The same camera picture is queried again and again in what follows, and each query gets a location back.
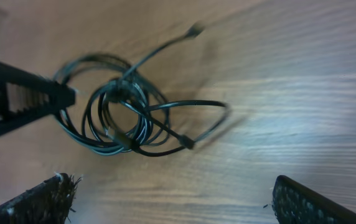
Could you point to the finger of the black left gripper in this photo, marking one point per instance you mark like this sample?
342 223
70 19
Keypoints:
25 98

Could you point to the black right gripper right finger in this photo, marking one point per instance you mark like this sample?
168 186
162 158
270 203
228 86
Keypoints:
294 203

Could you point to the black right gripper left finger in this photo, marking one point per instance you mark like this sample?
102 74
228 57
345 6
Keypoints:
49 202

